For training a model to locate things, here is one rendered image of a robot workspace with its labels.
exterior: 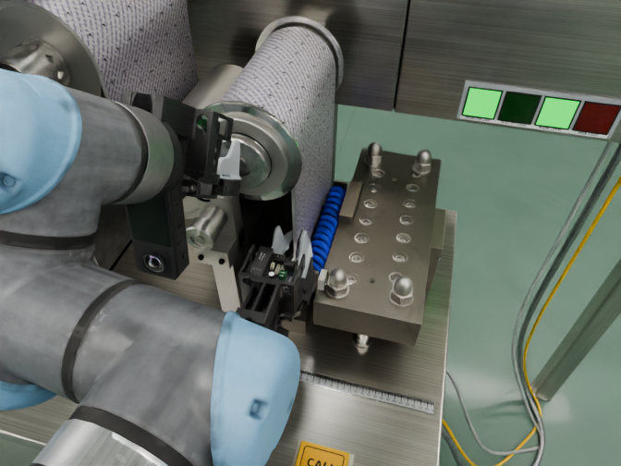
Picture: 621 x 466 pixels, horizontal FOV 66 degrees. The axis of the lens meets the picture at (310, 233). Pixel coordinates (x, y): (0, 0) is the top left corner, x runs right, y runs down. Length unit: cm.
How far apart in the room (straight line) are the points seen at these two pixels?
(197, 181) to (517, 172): 246
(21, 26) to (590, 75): 79
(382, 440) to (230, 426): 54
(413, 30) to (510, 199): 187
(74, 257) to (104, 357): 7
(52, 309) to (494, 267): 208
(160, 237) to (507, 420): 158
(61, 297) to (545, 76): 76
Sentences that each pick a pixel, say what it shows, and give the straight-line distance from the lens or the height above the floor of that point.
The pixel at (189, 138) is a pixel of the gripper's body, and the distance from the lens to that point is 46.
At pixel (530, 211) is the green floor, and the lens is 259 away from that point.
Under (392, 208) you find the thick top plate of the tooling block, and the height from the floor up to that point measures 103.
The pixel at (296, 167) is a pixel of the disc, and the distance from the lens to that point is 59.
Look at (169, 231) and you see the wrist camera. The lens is 44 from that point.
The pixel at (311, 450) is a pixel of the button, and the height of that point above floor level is 92.
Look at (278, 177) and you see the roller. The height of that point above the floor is 123.
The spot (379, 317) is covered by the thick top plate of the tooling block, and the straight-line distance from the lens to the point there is 71.
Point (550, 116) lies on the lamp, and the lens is 90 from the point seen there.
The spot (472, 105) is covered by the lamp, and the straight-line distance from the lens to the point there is 88.
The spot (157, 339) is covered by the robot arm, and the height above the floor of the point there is 140.
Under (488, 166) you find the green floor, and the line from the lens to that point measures 279.
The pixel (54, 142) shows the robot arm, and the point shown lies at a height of 147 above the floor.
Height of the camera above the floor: 161
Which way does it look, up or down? 46 degrees down
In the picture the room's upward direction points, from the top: straight up
